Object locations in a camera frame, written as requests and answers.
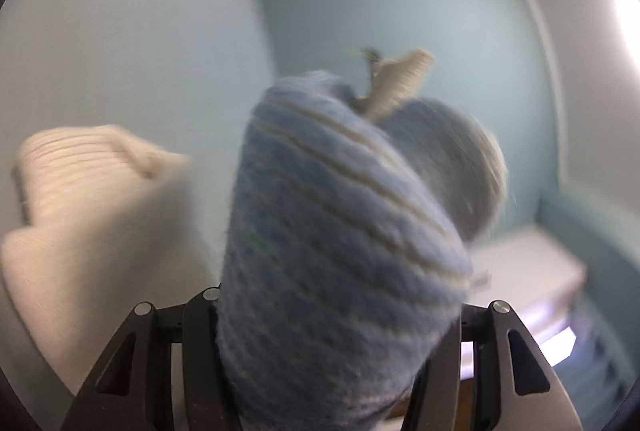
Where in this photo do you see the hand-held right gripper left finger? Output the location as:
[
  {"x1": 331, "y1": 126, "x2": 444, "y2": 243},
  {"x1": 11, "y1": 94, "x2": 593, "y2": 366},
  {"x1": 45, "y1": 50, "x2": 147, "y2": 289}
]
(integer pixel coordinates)
[{"x1": 60, "y1": 286, "x2": 236, "y2": 431}]

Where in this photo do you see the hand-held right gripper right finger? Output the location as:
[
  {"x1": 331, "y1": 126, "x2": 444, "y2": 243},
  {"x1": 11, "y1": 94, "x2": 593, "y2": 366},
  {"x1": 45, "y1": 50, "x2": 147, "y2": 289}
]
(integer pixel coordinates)
[{"x1": 405, "y1": 300, "x2": 583, "y2": 431}]

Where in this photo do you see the white and blue knit sweater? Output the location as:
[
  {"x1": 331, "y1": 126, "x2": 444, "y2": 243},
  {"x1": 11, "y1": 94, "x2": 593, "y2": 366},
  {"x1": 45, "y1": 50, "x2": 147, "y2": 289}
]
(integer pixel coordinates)
[{"x1": 0, "y1": 48, "x2": 510, "y2": 431}]

